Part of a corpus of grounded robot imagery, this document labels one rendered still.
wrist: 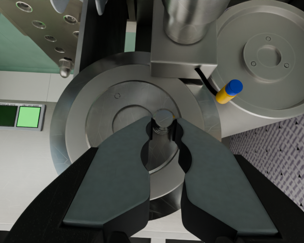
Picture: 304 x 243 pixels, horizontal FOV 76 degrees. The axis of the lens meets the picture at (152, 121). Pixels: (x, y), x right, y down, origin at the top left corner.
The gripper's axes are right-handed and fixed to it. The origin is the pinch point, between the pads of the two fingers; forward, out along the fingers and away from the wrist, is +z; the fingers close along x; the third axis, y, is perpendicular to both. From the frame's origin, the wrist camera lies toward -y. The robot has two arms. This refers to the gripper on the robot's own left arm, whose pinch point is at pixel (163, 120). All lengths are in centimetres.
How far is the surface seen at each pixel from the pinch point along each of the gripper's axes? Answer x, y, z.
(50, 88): -158, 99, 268
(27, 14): -24.2, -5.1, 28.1
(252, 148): 15.6, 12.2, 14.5
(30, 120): -31.5, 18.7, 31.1
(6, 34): -167, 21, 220
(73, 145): -7.0, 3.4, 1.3
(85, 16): -8.0, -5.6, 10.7
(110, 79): -4.5, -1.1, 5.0
